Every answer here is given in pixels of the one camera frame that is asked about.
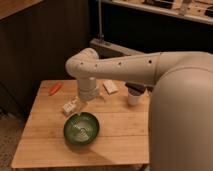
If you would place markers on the white tube bottle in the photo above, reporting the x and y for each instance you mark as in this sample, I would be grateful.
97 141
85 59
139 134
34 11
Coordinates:
70 107

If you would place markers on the green ceramic bowl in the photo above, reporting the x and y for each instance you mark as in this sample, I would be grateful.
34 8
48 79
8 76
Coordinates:
81 129

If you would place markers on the dark brown rectangular object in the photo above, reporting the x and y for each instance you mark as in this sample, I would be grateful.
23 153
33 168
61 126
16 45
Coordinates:
134 89

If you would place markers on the white paper cup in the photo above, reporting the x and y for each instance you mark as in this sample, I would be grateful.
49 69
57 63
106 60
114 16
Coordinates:
133 98

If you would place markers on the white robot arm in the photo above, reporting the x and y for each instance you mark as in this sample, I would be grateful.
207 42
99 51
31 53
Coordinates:
181 104

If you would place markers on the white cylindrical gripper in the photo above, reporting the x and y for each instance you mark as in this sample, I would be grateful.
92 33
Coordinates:
88 89

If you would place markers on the dark wooden cabinet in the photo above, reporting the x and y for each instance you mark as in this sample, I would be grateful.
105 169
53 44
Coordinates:
34 45

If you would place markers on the metal shelf rack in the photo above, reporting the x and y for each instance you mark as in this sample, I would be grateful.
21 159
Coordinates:
118 30

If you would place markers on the orange carrot toy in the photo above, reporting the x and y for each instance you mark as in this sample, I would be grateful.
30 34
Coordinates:
55 88

